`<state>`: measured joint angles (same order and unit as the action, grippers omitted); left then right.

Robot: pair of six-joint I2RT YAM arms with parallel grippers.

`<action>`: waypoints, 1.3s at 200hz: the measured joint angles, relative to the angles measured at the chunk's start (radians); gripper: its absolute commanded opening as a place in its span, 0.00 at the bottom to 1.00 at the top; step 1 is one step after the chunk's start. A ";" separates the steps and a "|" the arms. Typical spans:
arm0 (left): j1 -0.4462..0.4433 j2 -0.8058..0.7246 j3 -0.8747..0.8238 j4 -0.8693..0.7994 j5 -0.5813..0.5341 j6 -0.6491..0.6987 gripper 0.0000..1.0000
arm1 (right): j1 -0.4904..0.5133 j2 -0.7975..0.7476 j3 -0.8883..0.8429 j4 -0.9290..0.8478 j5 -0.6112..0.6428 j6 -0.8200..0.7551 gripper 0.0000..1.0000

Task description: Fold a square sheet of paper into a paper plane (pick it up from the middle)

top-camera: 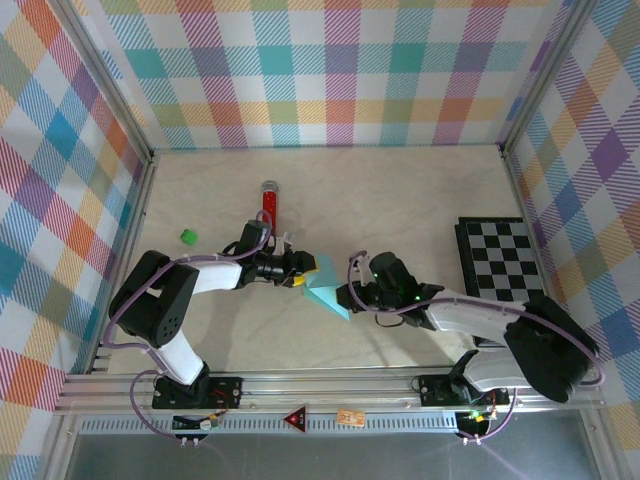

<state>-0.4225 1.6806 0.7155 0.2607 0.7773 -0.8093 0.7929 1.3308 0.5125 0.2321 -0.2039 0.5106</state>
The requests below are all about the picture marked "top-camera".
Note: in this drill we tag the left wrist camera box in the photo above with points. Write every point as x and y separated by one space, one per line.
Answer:
252 237

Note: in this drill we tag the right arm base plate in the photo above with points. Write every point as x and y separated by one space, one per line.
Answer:
432 390

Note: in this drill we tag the orange sticker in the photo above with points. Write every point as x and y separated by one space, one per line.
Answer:
349 417

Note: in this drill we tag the small controller board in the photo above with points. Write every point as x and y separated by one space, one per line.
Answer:
475 416
207 424

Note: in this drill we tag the red warning triangle sticker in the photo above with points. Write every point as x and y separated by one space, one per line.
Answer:
296 421

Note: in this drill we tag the aluminium side rail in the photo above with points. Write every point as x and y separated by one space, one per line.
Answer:
520 200
136 225

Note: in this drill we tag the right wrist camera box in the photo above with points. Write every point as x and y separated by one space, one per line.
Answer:
392 272

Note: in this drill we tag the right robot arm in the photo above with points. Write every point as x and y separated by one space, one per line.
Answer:
475 320

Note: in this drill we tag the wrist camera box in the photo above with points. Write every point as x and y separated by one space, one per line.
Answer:
392 272
252 237

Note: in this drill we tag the light blue paper sheet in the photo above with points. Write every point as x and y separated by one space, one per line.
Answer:
327 295

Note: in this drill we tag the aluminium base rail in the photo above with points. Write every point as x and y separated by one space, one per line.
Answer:
325 387

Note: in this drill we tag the black folding chessboard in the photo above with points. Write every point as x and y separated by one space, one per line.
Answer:
500 245

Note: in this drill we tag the aluminium frame post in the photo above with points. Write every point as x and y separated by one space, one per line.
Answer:
107 80
545 75

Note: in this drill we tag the green cube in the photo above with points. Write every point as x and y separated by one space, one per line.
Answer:
188 237

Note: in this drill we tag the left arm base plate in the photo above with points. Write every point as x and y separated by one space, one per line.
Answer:
227 390

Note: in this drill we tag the grey metal panel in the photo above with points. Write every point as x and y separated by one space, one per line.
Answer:
325 457

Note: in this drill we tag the red glitter tube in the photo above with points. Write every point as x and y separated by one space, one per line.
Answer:
269 205

